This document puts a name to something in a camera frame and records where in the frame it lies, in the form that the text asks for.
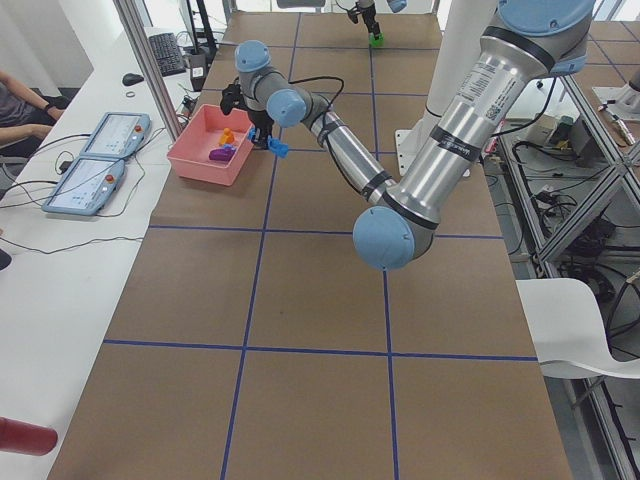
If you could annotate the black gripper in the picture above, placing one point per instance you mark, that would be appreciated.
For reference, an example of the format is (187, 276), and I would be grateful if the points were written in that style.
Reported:
(369, 16)
(259, 120)

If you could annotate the long blue toy block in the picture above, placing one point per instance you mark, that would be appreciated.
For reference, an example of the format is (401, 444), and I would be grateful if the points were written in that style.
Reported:
(272, 143)

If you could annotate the green toy block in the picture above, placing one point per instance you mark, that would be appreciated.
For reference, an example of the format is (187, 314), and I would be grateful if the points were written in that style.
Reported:
(376, 40)

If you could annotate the orange toy block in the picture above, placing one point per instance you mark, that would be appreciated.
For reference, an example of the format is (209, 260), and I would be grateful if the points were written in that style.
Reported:
(227, 137)

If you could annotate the purple toy block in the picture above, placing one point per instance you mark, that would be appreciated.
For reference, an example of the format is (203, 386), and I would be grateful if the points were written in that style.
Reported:
(221, 155)

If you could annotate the pink plastic box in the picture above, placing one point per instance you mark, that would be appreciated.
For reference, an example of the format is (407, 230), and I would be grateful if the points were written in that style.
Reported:
(189, 155)

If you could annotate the black keyboard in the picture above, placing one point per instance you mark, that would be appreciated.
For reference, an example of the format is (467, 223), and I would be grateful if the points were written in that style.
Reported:
(167, 53)

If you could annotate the black computer mouse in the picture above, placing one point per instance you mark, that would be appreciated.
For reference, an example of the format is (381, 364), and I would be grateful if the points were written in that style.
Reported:
(130, 79)

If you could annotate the far teach pendant tablet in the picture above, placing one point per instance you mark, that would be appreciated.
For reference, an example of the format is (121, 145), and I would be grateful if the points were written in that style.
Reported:
(117, 136)

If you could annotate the teach pendant tablet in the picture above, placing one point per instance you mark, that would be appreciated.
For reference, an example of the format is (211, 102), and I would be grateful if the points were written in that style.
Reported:
(117, 136)
(85, 187)

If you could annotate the near teach pendant tablet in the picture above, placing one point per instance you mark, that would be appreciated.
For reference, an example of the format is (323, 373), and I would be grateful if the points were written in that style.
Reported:
(85, 187)

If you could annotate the seated person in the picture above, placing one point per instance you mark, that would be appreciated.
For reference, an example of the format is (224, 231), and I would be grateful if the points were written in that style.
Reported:
(26, 117)

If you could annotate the white chair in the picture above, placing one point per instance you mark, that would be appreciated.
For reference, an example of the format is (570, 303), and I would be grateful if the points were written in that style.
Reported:
(567, 330)

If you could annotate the red cylinder bottle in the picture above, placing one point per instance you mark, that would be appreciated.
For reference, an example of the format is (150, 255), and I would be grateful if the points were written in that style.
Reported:
(26, 438)

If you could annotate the aluminium frame post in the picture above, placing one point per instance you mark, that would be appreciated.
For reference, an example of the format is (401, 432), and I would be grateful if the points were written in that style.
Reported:
(136, 34)

